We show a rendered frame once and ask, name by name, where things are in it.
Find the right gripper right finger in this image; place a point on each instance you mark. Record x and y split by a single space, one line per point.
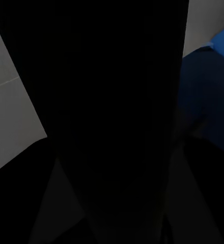
206 162

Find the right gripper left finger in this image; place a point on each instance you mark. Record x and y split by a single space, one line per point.
23 183

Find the desk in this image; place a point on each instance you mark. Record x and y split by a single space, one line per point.
199 113

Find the monitor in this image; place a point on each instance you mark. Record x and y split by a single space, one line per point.
100 79

